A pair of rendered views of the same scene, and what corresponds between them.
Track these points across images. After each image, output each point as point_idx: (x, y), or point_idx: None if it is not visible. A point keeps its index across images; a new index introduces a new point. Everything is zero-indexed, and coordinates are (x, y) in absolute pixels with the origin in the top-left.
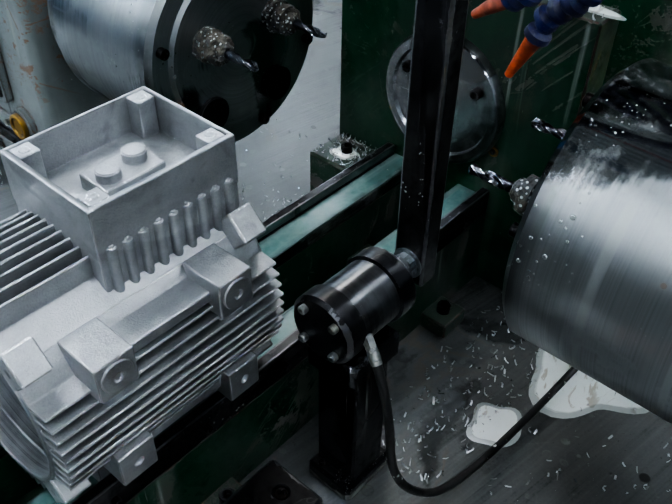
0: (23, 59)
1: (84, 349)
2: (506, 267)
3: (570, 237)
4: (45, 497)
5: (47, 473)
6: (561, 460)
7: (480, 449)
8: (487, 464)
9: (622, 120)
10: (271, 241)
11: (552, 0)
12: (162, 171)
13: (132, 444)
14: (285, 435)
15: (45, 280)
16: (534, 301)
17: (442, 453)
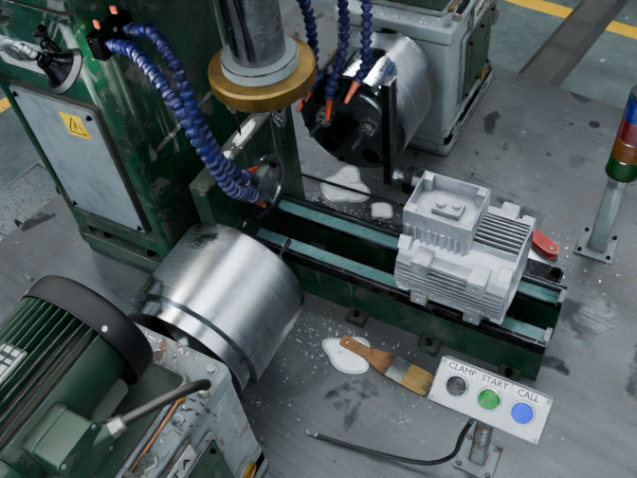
0: (242, 427)
1: (513, 211)
2: (401, 137)
3: (407, 107)
4: (518, 287)
5: (521, 268)
6: (391, 189)
7: (395, 212)
8: (402, 210)
9: (376, 78)
10: (346, 266)
11: (334, 82)
12: (458, 180)
13: None
14: None
15: (503, 216)
16: (409, 134)
17: (402, 223)
